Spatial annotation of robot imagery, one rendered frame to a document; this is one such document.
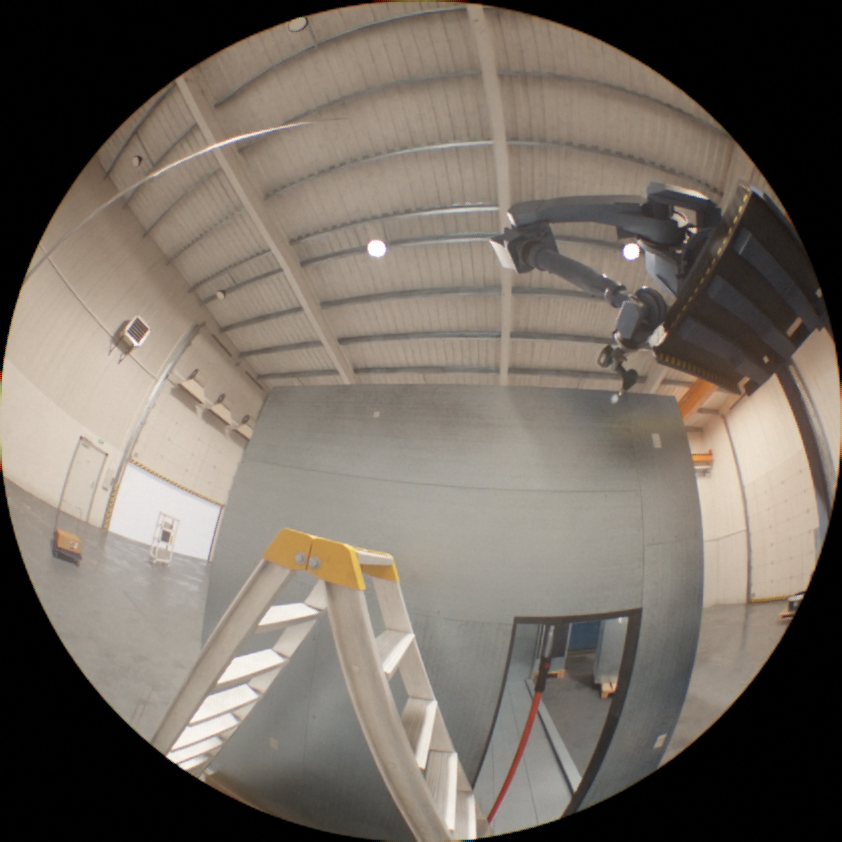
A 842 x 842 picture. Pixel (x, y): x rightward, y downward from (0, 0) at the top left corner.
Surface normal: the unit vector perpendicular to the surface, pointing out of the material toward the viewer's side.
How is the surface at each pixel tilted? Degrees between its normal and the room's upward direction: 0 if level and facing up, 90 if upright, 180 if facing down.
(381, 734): 88
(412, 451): 90
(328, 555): 90
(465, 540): 90
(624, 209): 152
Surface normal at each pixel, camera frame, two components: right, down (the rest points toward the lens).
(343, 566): -0.12, -0.49
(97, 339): 0.97, 0.04
